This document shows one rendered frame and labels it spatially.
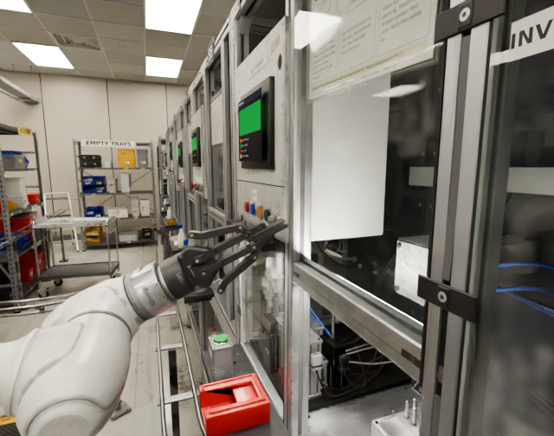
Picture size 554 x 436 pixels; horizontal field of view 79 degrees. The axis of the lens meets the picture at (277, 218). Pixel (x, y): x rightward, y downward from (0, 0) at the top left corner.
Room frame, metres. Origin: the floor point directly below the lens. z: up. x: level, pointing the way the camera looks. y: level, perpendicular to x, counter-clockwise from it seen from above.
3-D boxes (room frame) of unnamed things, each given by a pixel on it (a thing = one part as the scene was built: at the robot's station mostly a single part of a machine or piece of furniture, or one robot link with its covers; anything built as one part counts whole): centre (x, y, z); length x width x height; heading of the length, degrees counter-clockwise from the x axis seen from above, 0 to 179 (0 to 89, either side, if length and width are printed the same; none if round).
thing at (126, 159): (6.40, 3.01, 1.00); 1.30 x 0.51 x 2.00; 111
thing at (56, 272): (4.05, 2.44, 0.47); 0.84 x 0.53 x 0.94; 105
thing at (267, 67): (0.95, -0.05, 1.60); 0.42 x 0.29 x 0.46; 21
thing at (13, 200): (3.91, 3.20, 1.00); 1.39 x 0.51 x 2.00; 21
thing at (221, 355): (0.93, 0.16, 0.97); 0.08 x 0.08 x 0.12; 21
